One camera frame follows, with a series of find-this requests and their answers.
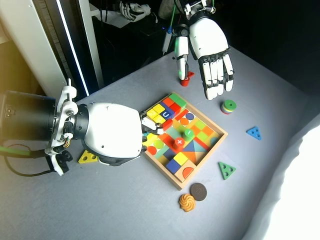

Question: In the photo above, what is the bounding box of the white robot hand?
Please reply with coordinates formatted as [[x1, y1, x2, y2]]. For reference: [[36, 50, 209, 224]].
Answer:
[[171, 15, 236, 101], [82, 101, 165, 168]]

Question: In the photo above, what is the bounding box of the spare white robot hand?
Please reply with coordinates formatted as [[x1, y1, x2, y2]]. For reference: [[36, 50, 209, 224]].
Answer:
[[119, 0, 152, 23]]

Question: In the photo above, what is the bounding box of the green cylinder with minus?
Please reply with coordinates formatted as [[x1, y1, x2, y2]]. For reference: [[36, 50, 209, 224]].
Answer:
[[182, 128, 194, 141]]

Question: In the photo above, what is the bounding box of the white desk top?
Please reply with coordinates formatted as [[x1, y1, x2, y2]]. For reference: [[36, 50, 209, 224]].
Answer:
[[89, 3, 137, 30]]

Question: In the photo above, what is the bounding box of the brown bag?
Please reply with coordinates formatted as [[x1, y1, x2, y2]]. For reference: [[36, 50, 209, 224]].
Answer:
[[158, 0, 187, 22]]

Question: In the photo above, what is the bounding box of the yellow triangle with holes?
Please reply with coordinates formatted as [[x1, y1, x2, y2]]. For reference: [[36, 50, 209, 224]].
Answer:
[[78, 149, 101, 165]]

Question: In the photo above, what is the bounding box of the white adapter box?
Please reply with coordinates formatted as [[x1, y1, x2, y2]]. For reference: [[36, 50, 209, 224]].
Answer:
[[161, 32, 173, 56]]

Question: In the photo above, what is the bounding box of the blue cube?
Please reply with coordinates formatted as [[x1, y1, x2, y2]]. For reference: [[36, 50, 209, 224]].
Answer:
[[164, 158, 182, 175]]

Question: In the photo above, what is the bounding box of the black column with light strip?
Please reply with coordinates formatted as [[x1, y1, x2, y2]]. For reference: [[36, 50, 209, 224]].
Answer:
[[32, 0, 91, 97]]

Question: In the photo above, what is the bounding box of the yellow cube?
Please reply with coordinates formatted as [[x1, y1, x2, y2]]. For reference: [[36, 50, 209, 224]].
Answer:
[[173, 151, 189, 166]]

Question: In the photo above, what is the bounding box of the stack of coloured rings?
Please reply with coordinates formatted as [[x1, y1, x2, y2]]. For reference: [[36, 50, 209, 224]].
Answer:
[[220, 99, 238, 116]]

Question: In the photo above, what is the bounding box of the grey table cloth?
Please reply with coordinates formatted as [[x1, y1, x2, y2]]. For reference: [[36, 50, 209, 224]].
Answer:
[[0, 46, 320, 240]]

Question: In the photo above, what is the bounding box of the wooden puzzle tray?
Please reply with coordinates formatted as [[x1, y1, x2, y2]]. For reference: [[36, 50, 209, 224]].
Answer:
[[138, 90, 229, 191]]

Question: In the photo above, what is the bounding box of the orange swirl cookie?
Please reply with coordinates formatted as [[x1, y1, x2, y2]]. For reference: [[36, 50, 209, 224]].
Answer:
[[177, 193, 196, 213]]

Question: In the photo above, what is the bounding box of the round chocolate cookie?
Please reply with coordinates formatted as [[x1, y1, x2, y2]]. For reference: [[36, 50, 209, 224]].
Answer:
[[189, 182, 208, 202]]

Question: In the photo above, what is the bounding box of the blue triangle with holes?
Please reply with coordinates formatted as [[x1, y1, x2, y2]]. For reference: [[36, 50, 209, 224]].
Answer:
[[246, 126, 263, 141]]

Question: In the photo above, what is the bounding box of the white panel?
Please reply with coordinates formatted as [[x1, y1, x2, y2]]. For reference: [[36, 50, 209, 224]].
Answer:
[[0, 0, 68, 100]]

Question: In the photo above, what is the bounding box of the green triangle with holes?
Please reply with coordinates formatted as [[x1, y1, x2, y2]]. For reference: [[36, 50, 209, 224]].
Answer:
[[217, 161, 237, 181]]

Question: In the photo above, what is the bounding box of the white backdrop cloth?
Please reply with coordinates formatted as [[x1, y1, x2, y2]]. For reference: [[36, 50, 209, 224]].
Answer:
[[241, 119, 320, 240]]

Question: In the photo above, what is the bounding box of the thin green cable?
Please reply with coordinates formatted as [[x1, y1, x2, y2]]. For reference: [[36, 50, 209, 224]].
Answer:
[[169, 2, 177, 33]]

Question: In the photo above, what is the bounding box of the white upright post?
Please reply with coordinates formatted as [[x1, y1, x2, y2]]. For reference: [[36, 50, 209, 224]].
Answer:
[[77, 0, 105, 88]]

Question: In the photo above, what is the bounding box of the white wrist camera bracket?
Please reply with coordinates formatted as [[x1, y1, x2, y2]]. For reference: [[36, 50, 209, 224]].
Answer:
[[44, 146, 74, 177]]

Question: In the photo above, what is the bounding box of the black cable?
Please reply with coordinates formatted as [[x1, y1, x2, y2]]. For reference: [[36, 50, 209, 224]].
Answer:
[[3, 149, 56, 178]]

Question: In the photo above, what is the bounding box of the thick green cable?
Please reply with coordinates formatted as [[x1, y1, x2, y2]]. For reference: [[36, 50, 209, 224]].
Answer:
[[0, 145, 35, 158]]

